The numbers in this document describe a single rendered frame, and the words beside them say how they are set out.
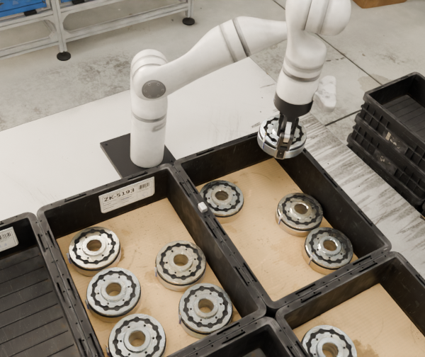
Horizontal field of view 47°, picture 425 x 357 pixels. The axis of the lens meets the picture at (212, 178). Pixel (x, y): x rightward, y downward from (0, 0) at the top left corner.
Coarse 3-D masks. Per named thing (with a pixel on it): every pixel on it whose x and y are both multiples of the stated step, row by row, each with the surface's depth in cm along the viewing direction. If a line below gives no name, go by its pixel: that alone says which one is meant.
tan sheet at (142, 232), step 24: (120, 216) 110; (144, 216) 110; (168, 216) 111; (120, 240) 106; (144, 240) 106; (168, 240) 106; (192, 240) 107; (120, 264) 102; (144, 264) 102; (144, 288) 99; (144, 312) 95; (168, 312) 96; (168, 336) 92; (192, 336) 93
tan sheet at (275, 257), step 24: (264, 168) 123; (264, 192) 117; (288, 192) 118; (240, 216) 112; (264, 216) 113; (240, 240) 108; (264, 240) 108; (288, 240) 109; (264, 264) 104; (288, 264) 105; (264, 288) 101; (288, 288) 101
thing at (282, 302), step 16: (224, 144) 113; (176, 160) 108; (192, 160) 109; (192, 192) 103; (336, 192) 106; (208, 208) 100; (352, 208) 103; (368, 224) 101; (224, 240) 96; (384, 240) 98; (240, 256) 93; (336, 272) 93; (256, 288) 89; (304, 288) 90; (272, 304) 87
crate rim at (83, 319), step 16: (128, 176) 104; (144, 176) 105; (176, 176) 105; (96, 192) 101; (48, 208) 97; (48, 224) 95; (208, 224) 98; (48, 240) 93; (224, 256) 94; (64, 272) 89; (240, 272) 91; (80, 304) 85; (256, 304) 87; (80, 320) 83; (240, 320) 85; (208, 336) 83; (224, 336) 83; (96, 352) 81; (176, 352) 81; (192, 352) 81
